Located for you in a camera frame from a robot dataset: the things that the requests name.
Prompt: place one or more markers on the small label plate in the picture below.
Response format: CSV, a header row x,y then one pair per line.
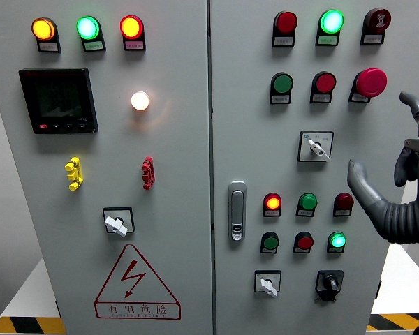
x,y
283,41
268,251
335,250
327,40
372,39
280,99
358,98
304,213
301,251
271,213
321,98
93,45
48,46
134,45
342,213

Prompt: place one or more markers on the small dark red lamp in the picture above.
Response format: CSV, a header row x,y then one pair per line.
x,y
344,201

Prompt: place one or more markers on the small bright green lamp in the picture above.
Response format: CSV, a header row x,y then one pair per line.
x,y
337,240

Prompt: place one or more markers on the small green domed lamp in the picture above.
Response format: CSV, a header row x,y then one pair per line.
x,y
308,201

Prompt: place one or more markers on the small red push button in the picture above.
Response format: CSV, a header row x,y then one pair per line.
x,y
304,241

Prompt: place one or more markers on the black and yellow striped tape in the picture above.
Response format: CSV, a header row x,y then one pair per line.
x,y
394,321
28,326

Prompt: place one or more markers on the small orange-red glowing lamp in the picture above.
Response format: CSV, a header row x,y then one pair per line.
x,y
272,202

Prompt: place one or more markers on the small green push button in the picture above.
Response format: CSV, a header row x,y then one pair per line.
x,y
270,241

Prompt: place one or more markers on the large red stop button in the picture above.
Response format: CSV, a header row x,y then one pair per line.
x,y
371,82

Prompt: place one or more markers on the large red push button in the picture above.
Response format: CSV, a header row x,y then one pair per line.
x,y
325,82

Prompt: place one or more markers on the silver door lock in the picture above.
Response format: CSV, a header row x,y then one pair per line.
x,y
237,209

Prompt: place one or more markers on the pale grey door with lock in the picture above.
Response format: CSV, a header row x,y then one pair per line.
x,y
251,139

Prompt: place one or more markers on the large green push button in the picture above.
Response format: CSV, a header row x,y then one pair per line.
x,y
283,83

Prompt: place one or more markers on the dark red buzzer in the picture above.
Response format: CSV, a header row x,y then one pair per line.
x,y
378,20

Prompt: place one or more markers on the large bright green lamp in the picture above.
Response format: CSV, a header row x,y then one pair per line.
x,y
87,27
331,21

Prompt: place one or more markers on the pale grey door with display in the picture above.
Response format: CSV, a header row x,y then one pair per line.
x,y
181,157

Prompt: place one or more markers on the large red round lamp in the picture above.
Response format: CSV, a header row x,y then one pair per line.
x,y
286,22

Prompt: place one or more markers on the red warning triangle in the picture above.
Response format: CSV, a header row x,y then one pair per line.
x,y
132,275

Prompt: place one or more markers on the white lamp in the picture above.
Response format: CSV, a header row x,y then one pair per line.
x,y
140,100

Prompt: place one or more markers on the large orange-red glowing lamp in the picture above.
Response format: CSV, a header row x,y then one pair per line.
x,y
131,27

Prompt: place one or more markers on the black display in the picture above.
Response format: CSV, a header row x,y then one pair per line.
x,y
58,101

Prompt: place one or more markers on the yellow round lamp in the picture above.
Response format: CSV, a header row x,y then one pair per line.
x,y
43,29

